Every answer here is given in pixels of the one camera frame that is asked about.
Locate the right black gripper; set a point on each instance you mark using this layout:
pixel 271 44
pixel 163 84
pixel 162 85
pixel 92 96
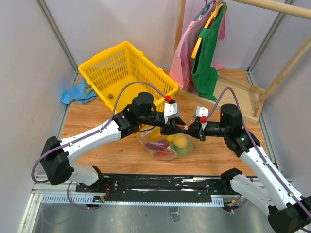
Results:
pixel 199 132

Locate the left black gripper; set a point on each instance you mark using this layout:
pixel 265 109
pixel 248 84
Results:
pixel 172 128

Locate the yellow orange mango toy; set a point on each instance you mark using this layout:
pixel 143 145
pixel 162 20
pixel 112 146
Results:
pixel 180 141

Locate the purple eggplant toy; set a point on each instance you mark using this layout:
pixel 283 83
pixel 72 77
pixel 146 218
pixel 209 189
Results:
pixel 157 145

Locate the clear zip top bag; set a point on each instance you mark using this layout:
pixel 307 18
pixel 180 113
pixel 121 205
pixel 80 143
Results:
pixel 153 134

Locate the watermelon slice toy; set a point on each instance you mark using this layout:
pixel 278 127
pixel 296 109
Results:
pixel 166 154

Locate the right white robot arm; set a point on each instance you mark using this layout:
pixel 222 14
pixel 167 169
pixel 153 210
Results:
pixel 286 208

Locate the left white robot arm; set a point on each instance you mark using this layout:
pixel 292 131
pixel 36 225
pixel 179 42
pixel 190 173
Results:
pixel 58 156

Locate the pink shirt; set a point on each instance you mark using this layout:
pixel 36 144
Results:
pixel 182 64

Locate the green shirt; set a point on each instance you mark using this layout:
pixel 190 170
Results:
pixel 204 75

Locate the yellow plastic basket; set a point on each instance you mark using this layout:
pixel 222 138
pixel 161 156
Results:
pixel 124 72

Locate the blue cloth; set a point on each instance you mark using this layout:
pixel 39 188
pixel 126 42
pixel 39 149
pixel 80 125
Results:
pixel 81 93

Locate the grey clothes hanger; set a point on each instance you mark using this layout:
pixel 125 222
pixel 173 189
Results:
pixel 204 10

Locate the wooden clothes rack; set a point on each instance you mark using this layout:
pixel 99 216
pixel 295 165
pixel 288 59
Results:
pixel 252 98

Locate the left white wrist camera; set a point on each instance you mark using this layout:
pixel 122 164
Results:
pixel 170 111

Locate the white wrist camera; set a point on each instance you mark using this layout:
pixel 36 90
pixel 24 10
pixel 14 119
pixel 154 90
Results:
pixel 170 111
pixel 200 115

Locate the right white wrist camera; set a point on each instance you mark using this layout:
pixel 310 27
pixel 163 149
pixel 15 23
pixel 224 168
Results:
pixel 200 115

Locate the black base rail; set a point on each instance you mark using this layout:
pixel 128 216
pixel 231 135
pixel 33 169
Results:
pixel 165 189

